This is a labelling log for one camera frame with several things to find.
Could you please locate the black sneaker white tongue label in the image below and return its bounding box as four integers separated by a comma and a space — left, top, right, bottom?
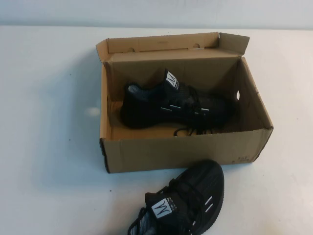
120, 69, 237, 137
126, 159, 225, 235

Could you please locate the brown cardboard shoe box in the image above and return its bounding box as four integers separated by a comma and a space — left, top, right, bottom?
95, 32, 274, 174

